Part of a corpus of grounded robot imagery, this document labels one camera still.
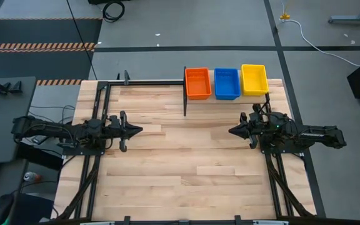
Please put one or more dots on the yellow plastic basket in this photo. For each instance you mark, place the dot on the yellow plastic basket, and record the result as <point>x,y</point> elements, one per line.
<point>254,79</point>

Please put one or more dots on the black computer mouse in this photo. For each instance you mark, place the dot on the black computer mouse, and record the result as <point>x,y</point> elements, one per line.
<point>2,207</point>

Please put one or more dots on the orange plastic basket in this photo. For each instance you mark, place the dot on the orange plastic basket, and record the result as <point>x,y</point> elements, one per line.
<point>198,83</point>

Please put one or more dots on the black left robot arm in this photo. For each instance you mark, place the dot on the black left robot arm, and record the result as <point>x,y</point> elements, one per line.
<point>52,131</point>

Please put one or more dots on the black mat with hazard stripes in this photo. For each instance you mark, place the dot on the black mat with hazard stripes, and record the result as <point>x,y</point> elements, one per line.
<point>39,31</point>

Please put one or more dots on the wooden shelf with black frame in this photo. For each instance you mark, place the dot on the wooden shelf with black frame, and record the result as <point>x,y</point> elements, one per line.
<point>185,107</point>

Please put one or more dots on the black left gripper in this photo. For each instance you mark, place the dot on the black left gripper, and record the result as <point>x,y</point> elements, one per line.
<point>123,131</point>

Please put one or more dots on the gray metal table leg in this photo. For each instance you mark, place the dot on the gray metal table leg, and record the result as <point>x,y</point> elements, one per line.
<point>348,21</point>

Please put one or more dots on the silver drink can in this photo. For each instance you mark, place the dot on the silver drink can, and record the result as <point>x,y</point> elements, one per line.
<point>31,176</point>

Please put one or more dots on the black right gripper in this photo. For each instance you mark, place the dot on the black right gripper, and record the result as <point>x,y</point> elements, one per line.
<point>254,131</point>

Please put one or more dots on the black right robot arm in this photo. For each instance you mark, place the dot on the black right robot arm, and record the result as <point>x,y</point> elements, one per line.
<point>320,136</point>

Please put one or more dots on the blue plastic basket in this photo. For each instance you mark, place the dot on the blue plastic basket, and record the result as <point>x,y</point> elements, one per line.
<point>227,83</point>

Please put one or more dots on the black desk support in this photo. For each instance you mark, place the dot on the black desk support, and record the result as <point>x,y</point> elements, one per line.
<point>39,157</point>

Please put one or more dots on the black aluminium table frame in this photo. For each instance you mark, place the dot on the black aluminium table frame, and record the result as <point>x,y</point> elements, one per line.
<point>136,82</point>

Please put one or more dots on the black power brick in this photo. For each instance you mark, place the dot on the black power brick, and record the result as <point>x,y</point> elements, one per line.
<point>37,140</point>

